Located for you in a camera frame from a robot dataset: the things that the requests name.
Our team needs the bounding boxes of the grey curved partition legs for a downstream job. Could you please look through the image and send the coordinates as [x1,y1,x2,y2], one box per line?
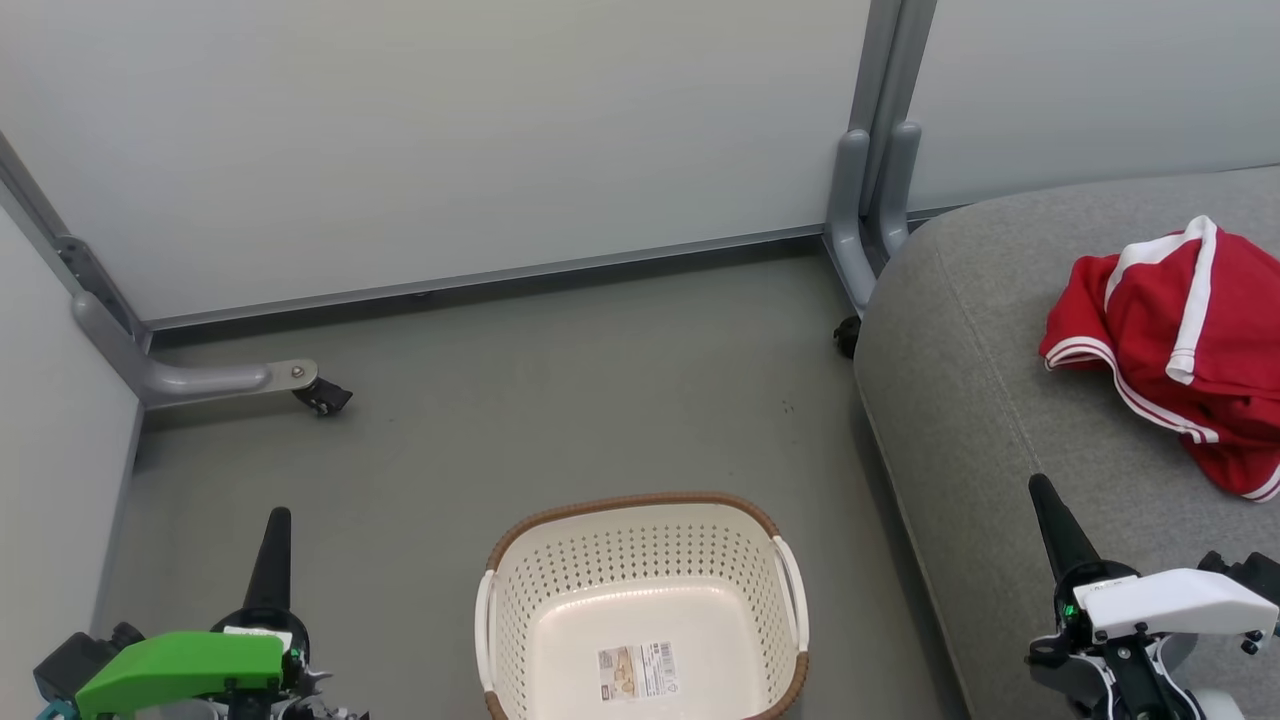
[824,120,923,313]

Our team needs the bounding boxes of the printed basket sticker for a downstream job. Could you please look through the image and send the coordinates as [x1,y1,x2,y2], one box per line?
[597,641,680,702]

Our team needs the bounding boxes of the beige perforated laundry basket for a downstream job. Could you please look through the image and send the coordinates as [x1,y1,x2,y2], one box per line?
[474,491,811,720]

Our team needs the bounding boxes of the red white-striped garment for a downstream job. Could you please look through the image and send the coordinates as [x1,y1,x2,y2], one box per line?
[1038,214,1280,503]

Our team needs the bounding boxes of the aluminium partition bottom rail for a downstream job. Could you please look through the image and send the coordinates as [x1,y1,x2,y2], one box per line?
[143,224,833,333]

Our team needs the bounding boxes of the grey partition foot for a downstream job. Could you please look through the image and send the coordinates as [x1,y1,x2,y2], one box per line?
[70,290,321,411]

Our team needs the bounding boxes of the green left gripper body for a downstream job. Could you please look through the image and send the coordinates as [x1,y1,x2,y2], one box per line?
[74,605,333,720]

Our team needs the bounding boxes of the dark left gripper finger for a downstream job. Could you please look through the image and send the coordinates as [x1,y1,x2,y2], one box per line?
[244,506,297,613]

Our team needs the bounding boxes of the black caster wheel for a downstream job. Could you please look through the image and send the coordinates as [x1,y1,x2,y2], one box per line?
[292,377,354,418]

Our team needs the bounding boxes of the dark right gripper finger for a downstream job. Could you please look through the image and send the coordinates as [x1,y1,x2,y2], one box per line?
[1027,473,1103,588]

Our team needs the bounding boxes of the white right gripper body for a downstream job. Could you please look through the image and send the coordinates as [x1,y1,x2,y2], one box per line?
[1026,560,1280,693]

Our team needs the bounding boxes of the grey fabric sofa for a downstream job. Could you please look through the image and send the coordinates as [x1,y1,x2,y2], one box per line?
[852,165,1280,720]

